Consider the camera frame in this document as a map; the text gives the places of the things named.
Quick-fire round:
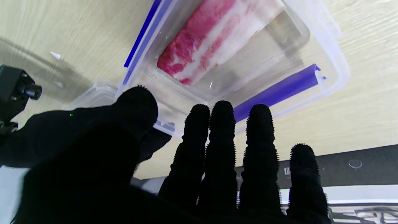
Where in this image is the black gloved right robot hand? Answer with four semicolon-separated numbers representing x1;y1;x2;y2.
0;104;172;168

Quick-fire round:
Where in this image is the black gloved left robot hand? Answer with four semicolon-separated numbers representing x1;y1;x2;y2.
12;86;330;224

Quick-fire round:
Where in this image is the raw bacon slices stack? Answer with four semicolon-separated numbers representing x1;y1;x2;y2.
157;0;285;86

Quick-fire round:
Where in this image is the clear plastic container blue tape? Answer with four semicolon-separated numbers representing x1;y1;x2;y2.
117;0;351;139

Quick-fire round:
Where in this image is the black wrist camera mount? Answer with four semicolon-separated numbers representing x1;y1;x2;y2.
0;65;42;125

